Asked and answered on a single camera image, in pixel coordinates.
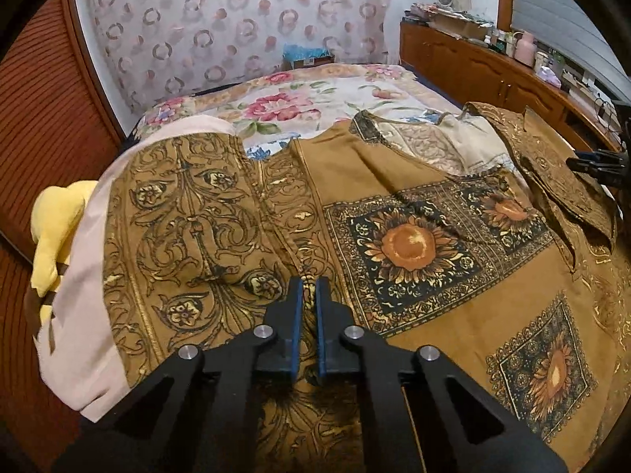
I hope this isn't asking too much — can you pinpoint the brown gold patterned shirt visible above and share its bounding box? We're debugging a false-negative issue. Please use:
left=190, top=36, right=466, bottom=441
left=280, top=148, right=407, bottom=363
left=103, top=104, right=630, bottom=472

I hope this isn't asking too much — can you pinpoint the lavender cloth bundle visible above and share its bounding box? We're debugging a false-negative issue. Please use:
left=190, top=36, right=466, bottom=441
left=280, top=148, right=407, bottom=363
left=536, top=65, right=562, bottom=89

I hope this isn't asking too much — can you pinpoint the beige pink cloth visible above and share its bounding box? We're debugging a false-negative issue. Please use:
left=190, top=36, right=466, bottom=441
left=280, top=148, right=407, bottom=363
left=34, top=114, right=236, bottom=423

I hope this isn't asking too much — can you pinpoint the pink bottle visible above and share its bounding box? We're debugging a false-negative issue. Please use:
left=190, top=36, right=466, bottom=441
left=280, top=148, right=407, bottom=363
left=513, top=31, right=537, bottom=67

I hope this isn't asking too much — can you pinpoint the wooden sideboard cabinet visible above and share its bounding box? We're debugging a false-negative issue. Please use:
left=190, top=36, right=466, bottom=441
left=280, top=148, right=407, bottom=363
left=400, top=20, right=620, bottom=152

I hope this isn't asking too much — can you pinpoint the window blind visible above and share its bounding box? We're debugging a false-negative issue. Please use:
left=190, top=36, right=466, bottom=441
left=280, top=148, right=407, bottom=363
left=512, top=0, right=628, bottom=81

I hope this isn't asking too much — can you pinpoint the cardboard box on sideboard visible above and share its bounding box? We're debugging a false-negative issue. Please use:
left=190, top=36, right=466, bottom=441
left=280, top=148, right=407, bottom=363
left=429, top=13, right=493, bottom=41

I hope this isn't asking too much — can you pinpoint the yellow plush toy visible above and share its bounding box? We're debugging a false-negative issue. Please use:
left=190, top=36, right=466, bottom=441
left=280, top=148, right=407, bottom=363
left=24, top=181, right=97, bottom=335

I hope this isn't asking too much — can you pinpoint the pink floral bed blanket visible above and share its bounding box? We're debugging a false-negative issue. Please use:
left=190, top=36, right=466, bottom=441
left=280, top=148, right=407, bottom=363
left=133, top=63, right=460, bottom=145

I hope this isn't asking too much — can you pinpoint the blue item on box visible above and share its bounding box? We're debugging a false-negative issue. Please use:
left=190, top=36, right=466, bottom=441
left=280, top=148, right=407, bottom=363
left=281, top=45, right=335, bottom=71

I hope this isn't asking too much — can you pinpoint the patterned pink curtain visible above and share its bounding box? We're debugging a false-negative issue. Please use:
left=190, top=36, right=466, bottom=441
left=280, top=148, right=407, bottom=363
left=77, top=0, right=390, bottom=114

